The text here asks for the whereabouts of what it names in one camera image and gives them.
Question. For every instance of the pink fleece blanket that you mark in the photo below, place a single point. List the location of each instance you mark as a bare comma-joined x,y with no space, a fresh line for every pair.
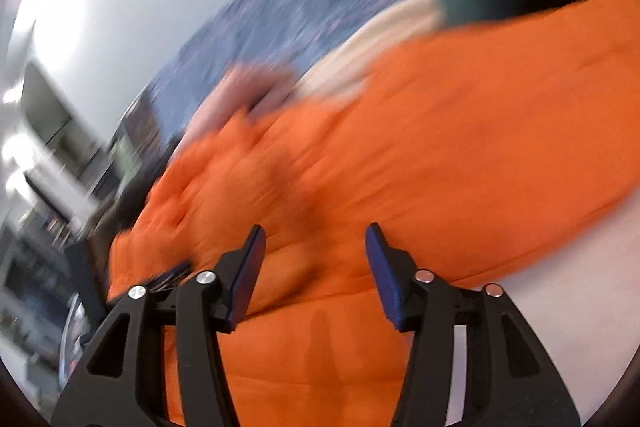
380,37

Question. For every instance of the orange puffer jacket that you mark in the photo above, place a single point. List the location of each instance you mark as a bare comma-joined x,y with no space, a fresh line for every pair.
430,132

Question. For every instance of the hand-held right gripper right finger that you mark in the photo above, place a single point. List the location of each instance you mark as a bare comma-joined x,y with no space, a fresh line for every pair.
385,277

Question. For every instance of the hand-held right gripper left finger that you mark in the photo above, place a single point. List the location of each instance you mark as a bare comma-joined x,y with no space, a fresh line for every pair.
247,277

